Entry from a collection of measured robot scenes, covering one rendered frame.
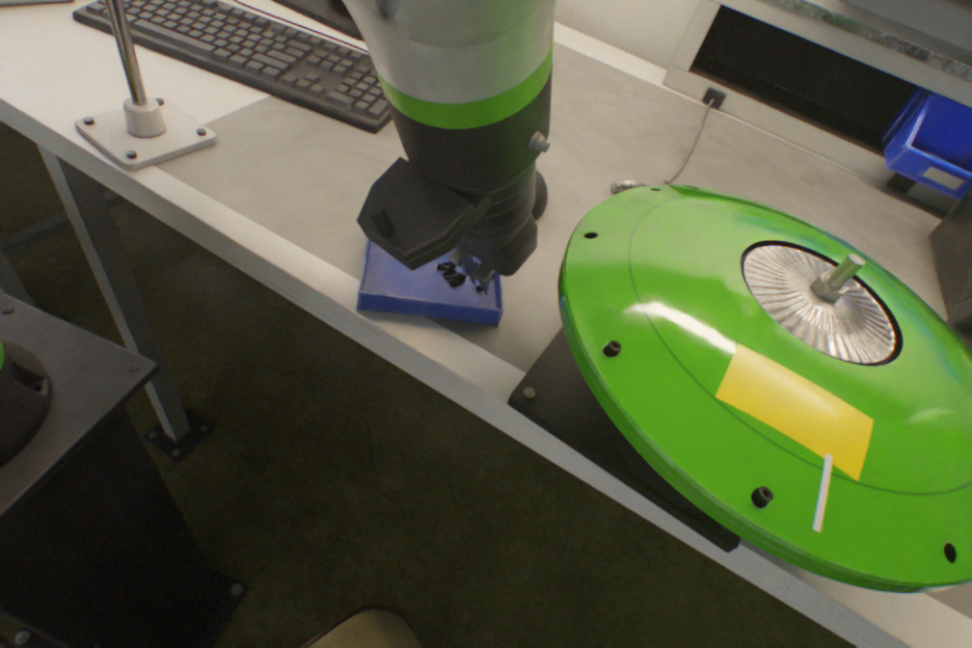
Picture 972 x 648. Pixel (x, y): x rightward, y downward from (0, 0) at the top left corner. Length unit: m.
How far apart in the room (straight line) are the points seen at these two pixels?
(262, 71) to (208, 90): 0.07
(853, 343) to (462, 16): 0.28
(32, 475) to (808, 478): 0.55
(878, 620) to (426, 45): 0.48
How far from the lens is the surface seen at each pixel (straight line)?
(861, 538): 0.31
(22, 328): 0.68
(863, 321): 0.39
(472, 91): 0.25
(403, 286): 0.50
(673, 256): 0.35
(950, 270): 0.96
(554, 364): 0.46
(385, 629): 0.67
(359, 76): 0.78
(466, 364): 0.45
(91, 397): 0.60
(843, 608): 0.51
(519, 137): 0.29
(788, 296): 0.36
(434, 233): 0.31
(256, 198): 0.59
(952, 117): 1.27
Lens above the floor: 1.27
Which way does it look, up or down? 45 degrees down
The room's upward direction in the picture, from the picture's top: 18 degrees clockwise
